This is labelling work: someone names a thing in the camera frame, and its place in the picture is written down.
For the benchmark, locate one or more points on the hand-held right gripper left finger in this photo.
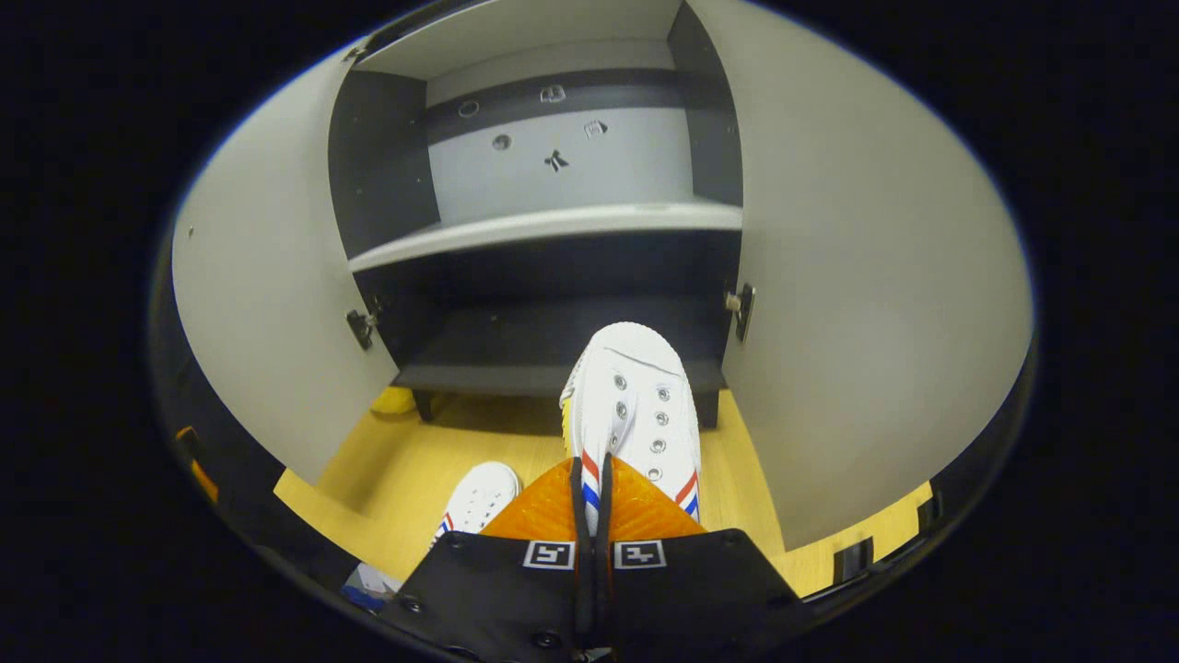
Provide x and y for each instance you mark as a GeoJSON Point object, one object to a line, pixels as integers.
{"type": "Point", "coordinates": [497, 599]}

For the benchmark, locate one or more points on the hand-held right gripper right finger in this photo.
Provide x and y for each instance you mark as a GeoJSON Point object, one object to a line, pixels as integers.
{"type": "Point", "coordinates": [691, 599]}

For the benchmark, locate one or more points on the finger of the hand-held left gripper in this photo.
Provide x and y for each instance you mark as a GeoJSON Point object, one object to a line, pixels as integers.
{"type": "Point", "coordinates": [204, 481]}

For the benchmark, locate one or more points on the white canvas shoe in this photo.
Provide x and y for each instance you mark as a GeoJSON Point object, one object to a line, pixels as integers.
{"type": "Point", "coordinates": [636, 387]}
{"type": "Point", "coordinates": [484, 497]}

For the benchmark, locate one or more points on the white blue packet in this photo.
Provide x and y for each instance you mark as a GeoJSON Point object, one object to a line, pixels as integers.
{"type": "Point", "coordinates": [373, 589]}

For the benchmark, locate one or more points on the yellow plush toy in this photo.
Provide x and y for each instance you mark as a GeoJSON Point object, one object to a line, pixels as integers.
{"type": "Point", "coordinates": [394, 402]}

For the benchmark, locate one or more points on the black metal frame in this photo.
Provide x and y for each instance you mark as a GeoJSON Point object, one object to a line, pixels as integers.
{"type": "Point", "coordinates": [928, 511]}
{"type": "Point", "coordinates": [840, 562]}

